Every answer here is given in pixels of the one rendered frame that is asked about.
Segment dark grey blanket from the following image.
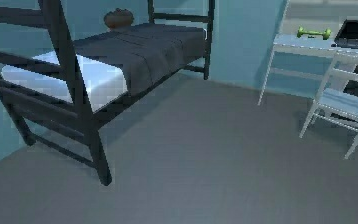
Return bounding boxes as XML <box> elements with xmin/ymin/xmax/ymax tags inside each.
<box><xmin>72</xmin><ymin>22</ymin><xmax>208</xmax><ymax>98</ymax></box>

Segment brown round ball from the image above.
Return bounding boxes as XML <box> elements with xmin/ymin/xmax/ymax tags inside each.
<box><xmin>103</xmin><ymin>7</ymin><xmax>135</xmax><ymax>30</ymax></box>

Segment dark framed bed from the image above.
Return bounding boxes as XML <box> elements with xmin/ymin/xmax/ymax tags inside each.
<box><xmin>0</xmin><ymin>0</ymin><xmax>217</xmax><ymax>187</ymax></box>

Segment white desk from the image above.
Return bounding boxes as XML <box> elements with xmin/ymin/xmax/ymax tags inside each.
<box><xmin>257</xmin><ymin>32</ymin><xmax>358</xmax><ymax>107</ymax></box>

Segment green dumbbell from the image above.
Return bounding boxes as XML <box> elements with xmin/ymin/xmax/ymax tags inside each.
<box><xmin>296</xmin><ymin>25</ymin><xmax>333</xmax><ymax>41</ymax></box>

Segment white chair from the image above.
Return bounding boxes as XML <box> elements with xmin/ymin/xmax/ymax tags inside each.
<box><xmin>298</xmin><ymin>52</ymin><xmax>358</xmax><ymax>160</ymax></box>

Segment black laptop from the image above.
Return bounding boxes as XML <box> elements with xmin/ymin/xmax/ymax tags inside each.
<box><xmin>331</xmin><ymin>19</ymin><xmax>358</xmax><ymax>51</ymax></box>

